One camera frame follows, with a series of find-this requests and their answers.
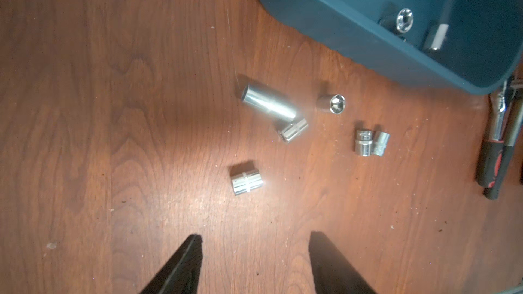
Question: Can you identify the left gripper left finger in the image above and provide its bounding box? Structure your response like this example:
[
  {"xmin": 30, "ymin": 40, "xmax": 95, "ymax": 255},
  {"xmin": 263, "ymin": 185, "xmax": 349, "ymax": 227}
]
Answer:
[{"xmin": 140, "ymin": 234, "xmax": 203, "ymax": 294}]

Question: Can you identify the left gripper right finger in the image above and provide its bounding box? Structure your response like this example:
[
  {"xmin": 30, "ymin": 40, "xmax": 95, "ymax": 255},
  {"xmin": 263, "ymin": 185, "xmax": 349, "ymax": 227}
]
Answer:
[{"xmin": 309, "ymin": 231, "xmax": 376, "ymax": 294}]

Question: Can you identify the chrome socket pair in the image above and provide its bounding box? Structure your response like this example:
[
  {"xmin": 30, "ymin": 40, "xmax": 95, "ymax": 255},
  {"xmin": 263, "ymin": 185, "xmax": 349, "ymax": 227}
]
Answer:
[{"xmin": 231, "ymin": 170, "xmax": 264, "ymax": 195}]

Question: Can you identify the teal plastic storage box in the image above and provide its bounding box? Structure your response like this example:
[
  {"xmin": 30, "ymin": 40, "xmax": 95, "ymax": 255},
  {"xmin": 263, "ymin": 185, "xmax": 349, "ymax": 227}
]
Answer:
[{"xmin": 260, "ymin": 0, "xmax": 522, "ymax": 95}]

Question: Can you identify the black handled tool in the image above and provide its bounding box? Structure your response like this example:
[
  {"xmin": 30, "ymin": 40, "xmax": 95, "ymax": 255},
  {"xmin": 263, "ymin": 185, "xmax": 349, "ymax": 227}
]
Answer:
[{"xmin": 484, "ymin": 82, "xmax": 522, "ymax": 200}]

